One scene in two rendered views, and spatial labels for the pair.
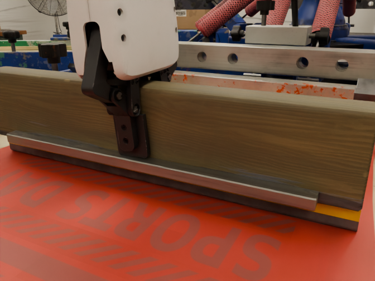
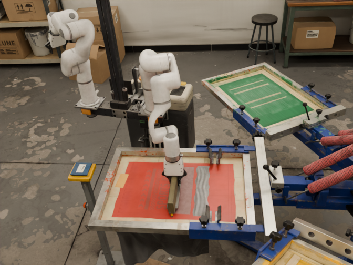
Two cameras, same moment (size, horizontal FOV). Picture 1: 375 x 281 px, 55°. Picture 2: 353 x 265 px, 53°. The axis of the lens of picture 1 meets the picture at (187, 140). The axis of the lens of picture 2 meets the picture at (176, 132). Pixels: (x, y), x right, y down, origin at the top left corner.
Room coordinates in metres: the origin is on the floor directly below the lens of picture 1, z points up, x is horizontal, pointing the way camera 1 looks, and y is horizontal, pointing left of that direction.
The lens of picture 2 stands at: (-0.07, -1.23, 2.33)
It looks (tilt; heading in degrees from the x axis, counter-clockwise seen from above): 37 degrees down; 72
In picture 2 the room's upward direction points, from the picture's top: 5 degrees counter-clockwise
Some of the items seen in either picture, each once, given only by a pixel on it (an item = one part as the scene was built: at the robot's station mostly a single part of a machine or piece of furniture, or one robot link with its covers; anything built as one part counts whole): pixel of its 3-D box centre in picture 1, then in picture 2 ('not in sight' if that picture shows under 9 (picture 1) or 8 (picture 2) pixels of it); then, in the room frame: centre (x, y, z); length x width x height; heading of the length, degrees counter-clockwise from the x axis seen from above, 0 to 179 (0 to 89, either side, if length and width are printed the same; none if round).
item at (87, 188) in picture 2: not in sight; (97, 223); (-0.12, 0.40, 0.48); 0.22 x 0.22 x 0.96; 63
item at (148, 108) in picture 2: not in sight; (153, 97); (0.39, 0.57, 1.21); 0.16 x 0.13 x 0.15; 52
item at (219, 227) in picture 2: not in sight; (221, 231); (0.41, -0.32, 0.97); 0.30 x 0.05 x 0.07; 153
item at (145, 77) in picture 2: not in sight; (151, 74); (0.39, 0.55, 1.37); 0.13 x 0.10 x 0.16; 173
